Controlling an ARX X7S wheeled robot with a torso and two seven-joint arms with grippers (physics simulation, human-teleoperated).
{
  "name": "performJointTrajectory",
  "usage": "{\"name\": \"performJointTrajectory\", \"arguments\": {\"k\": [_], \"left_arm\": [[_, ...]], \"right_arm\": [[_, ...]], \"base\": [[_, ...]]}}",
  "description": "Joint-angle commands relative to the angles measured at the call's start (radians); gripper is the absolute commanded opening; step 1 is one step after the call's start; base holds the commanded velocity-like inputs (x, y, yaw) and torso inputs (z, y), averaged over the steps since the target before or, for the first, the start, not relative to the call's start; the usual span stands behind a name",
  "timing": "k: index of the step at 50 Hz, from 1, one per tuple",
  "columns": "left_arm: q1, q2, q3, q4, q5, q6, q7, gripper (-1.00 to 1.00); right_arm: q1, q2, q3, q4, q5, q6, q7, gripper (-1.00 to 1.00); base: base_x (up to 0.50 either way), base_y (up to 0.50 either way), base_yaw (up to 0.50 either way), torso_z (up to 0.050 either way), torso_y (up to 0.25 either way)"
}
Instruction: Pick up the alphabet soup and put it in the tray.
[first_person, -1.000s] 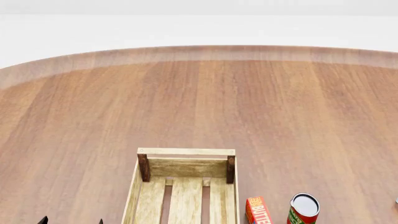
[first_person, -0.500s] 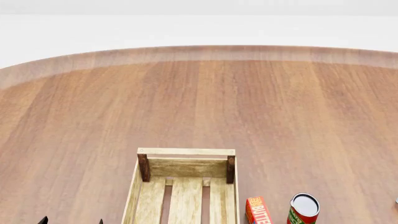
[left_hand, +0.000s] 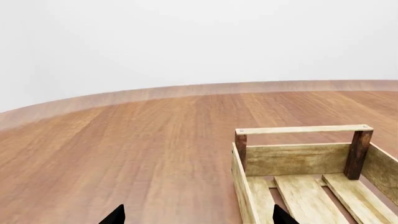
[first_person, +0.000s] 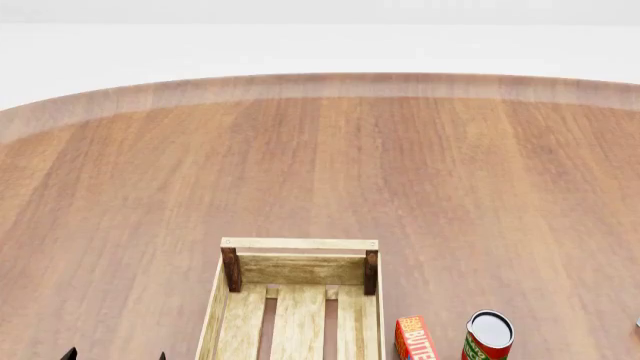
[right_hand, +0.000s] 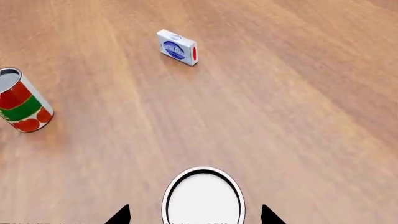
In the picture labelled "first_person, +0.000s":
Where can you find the light wooden slatted crate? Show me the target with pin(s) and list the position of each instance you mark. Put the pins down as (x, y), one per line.
(298, 322)

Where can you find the red orange butter box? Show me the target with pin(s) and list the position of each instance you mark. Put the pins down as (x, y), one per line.
(414, 339)

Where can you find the red tomato sauce can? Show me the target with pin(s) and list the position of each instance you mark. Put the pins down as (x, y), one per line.
(490, 335)

